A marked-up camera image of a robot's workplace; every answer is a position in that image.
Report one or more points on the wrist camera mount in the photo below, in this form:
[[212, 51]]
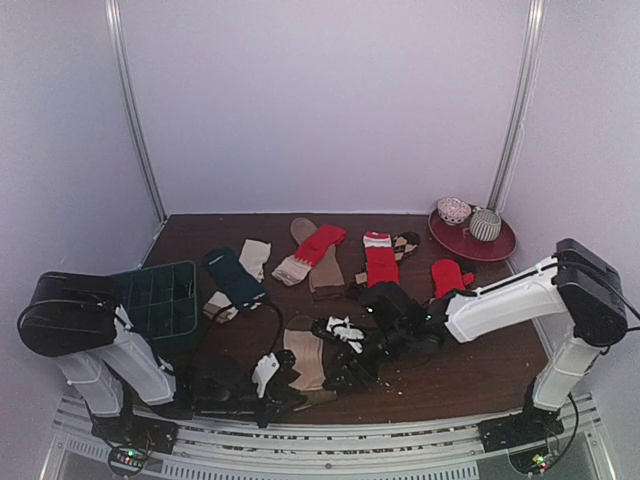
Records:
[[339, 329], [266, 368]]

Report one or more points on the beige brown striped long sock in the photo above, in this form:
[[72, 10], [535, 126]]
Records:
[[308, 350]]

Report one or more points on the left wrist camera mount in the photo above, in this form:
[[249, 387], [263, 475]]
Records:
[[266, 368]]

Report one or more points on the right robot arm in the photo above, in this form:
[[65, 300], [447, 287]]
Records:
[[573, 281]]

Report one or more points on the cream white sock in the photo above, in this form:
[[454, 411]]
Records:
[[253, 256]]

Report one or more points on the left aluminium corner post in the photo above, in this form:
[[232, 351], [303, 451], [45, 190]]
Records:
[[117, 38]]

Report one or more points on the patterned small bowl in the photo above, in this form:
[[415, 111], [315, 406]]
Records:
[[453, 211]]

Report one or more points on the red and cream sock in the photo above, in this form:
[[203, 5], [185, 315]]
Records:
[[294, 268]]

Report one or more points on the dark teal sock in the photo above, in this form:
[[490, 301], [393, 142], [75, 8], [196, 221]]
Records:
[[241, 288]]

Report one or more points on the right aluminium corner post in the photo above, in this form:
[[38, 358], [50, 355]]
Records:
[[524, 84]]

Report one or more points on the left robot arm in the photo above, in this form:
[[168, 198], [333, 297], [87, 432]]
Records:
[[80, 322]]

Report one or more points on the short red sock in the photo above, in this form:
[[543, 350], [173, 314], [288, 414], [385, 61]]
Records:
[[449, 276]]

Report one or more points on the tan brown sock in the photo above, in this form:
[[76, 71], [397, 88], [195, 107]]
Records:
[[326, 281]]

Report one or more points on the striped ceramic cup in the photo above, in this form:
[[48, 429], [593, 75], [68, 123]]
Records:
[[485, 225]]

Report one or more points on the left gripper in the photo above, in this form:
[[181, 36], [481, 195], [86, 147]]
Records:
[[277, 406]]

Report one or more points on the argyle patterned sock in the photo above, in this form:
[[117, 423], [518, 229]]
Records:
[[404, 244]]

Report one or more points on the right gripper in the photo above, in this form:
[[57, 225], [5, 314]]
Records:
[[348, 356]]

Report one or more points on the red round plate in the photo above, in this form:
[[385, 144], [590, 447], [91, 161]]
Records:
[[458, 240]]

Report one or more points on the dark green compartment tray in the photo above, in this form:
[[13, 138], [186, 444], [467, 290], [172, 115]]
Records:
[[163, 301]]

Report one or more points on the long red sock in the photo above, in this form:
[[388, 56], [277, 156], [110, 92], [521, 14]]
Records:
[[381, 263]]

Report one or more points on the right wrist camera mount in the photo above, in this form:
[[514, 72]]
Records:
[[339, 329]]

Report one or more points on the aluminium corner post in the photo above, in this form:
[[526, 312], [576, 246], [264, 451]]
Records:
[[524, 84], [117, 38]]

